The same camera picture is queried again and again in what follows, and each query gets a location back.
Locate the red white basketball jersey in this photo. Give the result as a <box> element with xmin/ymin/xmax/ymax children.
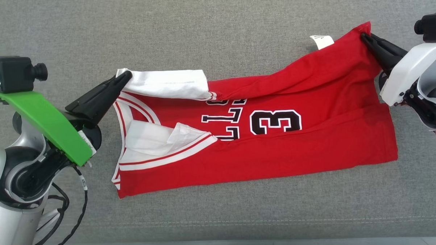
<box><xmin>106</xmin><ymin>20</ymin><xmax>399</xmax><ymax>199</ymax></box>

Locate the grey fabric sofa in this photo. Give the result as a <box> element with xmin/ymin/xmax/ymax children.
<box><xmin>0</xmin><ymin>0</ymin><xmax>436</xmax><ymax>245</ymax></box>

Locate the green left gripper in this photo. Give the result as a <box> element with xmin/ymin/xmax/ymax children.
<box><xmin>0</xmin><ymin>70</ymin><xmax>136</xmax><ymax>170</ymax></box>

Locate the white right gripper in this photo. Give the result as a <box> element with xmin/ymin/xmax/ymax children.
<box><xmin>361</xmin><ymin>30</ymin><xmax>436</xmax><ymax>108</ymax></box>

